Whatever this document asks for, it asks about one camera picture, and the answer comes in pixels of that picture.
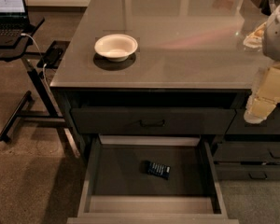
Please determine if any blue rxbar wrapper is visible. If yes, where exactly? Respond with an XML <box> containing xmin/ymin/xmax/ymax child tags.
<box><xmin>147</xmin><ymin>161</ymin><xmax>171</xmax><ymax>180</ymax></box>

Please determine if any white charging cable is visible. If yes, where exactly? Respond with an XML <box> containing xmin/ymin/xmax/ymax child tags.
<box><xmin>20</xmin><ymin>32</ymin><xmax>52</xmax><ymax>93</ymax></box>

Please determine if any open grey middle drawer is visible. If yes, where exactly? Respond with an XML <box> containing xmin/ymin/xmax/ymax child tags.
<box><xmin>66</xmin><ymin>135</ymin><xmax>239</xmax><ymax>224</ymax></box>

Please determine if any right grey middle drawer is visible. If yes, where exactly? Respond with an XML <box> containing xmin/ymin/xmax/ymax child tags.
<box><xmin>213</xmin><ymin>142</ymin><xmax>280</xmax><ymax>162</ymax></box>

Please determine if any right grey top drawer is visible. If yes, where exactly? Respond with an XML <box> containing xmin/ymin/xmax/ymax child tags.
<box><xmin>227</xmin><ymin>107</ymin><xmax>280</xmax><ymax>134</ymax></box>

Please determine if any black laptop stand table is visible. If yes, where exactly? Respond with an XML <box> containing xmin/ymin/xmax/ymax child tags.
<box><xmin>0</xmin><ymin>14</ymin><xmax>70</xmax><ymax>143</ymax></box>

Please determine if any black laptop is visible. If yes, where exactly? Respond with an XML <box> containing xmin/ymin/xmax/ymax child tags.
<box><xmin>0</xmin><ymin>0</ymin><xmax>30</xmax><ymax>48</ymax></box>

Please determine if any white paper bowl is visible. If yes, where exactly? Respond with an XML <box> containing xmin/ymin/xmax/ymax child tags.
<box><xmin>94</xmin><ymin>34</ymin><xmax>138</xmax><ymax>62</ymax></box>

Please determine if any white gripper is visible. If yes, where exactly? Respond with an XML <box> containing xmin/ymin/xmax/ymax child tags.
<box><xmin>243</xmin><ymin>22</ymin><xmax>280</xmax><ymax>124</ymax></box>

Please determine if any right grey bottom drawer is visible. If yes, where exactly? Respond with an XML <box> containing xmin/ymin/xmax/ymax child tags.
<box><xmin>216</xmin><ymin>165</ymin><xmax>280</xmax><ymax>181</ymax></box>

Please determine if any grey counter cabinet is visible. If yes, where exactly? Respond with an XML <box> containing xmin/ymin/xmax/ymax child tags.
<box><xmin>49</xmin><ymin>0</ymin><xmax>280</xmax><ymax>182</ymax></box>

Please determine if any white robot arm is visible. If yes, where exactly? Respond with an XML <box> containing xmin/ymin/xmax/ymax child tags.
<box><xmin>243</xmin><ymin>4</ymin><xmax>280</xmax><ymax>124</ymax></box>

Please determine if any black drawer handle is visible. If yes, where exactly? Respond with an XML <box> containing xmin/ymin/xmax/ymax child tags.
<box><xmin>139</xmin><ymin>119</ymin><xmax>165</xmax><ymax>128</ymax></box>

